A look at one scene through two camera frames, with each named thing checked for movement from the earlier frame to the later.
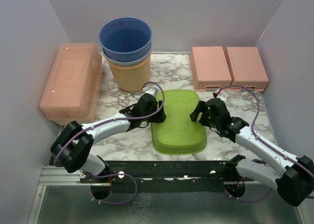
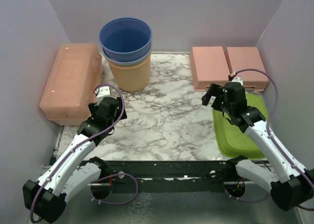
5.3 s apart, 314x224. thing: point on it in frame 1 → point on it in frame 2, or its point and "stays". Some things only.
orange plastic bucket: [132, 78] stays
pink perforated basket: [209, 69] stays
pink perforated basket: [246, 69] stays
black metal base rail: [166, 176] stays
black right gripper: [201, 106] → [216, 90]
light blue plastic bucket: [126, 63] stays
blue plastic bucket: [125, 39] stays
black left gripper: [160, 116] → [94, 109]
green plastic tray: [178, 135] → [230, 140]
